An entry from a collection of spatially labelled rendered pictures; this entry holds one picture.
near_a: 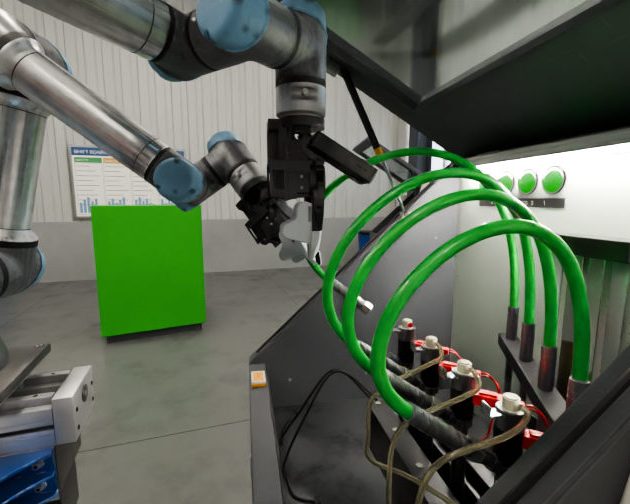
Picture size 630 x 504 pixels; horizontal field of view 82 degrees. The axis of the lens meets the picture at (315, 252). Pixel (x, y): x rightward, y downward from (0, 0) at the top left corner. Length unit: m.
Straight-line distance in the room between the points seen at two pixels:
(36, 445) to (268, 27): 0.79
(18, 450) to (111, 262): 3.01
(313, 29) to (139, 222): 3.32
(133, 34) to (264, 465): 0.61
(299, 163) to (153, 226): 3.30
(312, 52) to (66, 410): 0.73
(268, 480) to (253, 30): 0.59
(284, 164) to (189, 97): 6.71
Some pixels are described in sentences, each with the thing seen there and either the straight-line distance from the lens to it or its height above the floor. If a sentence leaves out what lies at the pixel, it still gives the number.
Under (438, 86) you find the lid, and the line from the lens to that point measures 0.85.
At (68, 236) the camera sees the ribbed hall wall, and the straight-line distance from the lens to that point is 7.28.
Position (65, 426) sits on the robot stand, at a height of 0.94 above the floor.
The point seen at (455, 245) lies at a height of 1.30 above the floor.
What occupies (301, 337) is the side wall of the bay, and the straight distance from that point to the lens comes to 0.92.
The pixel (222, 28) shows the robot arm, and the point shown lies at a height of 1.53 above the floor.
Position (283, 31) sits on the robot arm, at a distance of 0.52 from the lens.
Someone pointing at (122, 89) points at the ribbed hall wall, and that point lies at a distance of 7.30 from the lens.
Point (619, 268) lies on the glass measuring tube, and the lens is 0.65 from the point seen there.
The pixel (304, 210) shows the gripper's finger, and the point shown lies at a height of 1.33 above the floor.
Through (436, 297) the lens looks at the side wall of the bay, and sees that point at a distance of 1.01.
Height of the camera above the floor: 1.34
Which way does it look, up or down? 8 degrees down
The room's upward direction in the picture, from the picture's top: straight up
